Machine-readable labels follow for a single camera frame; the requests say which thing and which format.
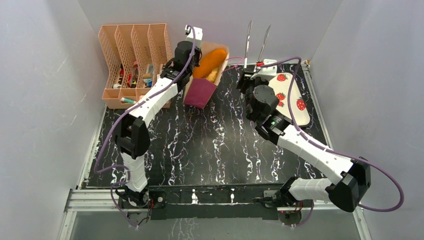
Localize long orange fake baguette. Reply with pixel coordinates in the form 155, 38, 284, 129
192, 48, 227, 79

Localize metal tongs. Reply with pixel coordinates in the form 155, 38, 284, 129
243, 20, 272, 69

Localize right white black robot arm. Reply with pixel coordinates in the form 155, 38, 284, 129
237, 67, 371, 212

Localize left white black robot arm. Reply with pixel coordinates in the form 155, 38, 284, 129
113, 40, 202, 208

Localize small yellow fake bread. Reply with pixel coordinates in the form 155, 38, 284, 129
206, 67, 219, 84

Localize white strawberry print tray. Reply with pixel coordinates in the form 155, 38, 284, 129
268, 72, 311, 127

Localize peach plastic file organizer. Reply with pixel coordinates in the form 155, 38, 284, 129
98, 23, 173, 109

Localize red bottle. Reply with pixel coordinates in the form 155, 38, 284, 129
133, 61, 139, 76

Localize green white tube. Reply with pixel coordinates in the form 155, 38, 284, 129
120, 97, 137, 104

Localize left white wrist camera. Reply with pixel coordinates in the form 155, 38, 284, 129
185, 25, 203, 49

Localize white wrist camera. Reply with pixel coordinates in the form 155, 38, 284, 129
185, 25, 203, 49
250, 59, 278, 81

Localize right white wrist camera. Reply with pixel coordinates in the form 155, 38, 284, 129
250, 59, 278, 81

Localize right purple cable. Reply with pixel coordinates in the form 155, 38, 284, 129
256, 56, 405, 228

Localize purple cable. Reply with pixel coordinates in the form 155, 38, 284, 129
93, 25, 197, 229
256, 56, 405, 228

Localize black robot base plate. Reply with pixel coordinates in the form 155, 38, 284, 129
113, 183, 312, 222

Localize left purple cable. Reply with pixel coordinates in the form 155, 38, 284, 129
93, 25, 197, 229

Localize aluminium frame rail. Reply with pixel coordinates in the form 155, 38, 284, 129
64, 189, 372, 240

